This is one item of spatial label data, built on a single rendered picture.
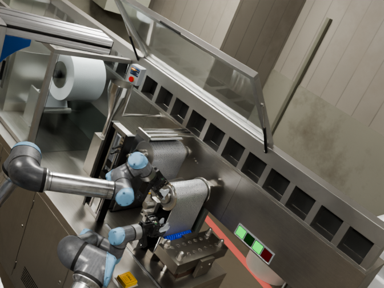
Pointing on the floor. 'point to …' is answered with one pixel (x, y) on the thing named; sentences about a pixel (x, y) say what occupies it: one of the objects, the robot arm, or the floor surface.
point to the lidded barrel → (262, 270)
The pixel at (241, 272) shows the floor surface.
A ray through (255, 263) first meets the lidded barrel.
